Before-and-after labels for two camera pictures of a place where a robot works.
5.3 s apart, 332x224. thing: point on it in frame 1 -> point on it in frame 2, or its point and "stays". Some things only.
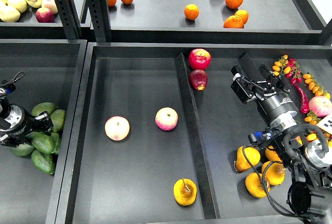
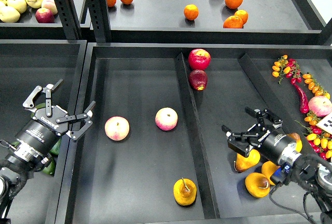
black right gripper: [272, 95] -> [273, 145]
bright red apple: [199, 59] stays
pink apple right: [166, 119] stays
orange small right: [243, 14] stays
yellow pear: [185, 191] stays
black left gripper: [19, 135] -> [41, 133]
